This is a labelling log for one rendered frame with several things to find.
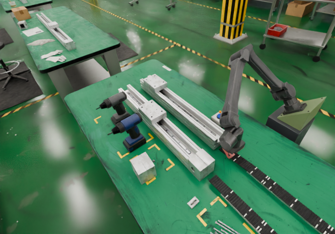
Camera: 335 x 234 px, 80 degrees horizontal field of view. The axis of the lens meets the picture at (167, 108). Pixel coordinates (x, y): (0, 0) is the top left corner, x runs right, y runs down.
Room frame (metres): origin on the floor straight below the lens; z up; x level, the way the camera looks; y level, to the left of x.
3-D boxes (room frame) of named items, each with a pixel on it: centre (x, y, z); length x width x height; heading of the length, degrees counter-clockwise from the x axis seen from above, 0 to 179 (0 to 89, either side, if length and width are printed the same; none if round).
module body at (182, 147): (0.93, 0.10, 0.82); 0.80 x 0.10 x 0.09; 32
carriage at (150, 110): (0.93, 0.10, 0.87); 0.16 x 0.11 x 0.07; 32
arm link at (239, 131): (0.61, -0.32, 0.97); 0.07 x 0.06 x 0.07; 132
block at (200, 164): (0.56, -0.15, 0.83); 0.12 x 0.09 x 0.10; 122
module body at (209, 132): (1.03, -0.06, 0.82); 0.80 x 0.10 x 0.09; 32
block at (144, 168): (0.58, 0.14, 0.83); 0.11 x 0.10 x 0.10; 118
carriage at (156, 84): (1.24, 0.07, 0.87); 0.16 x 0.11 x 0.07; 32
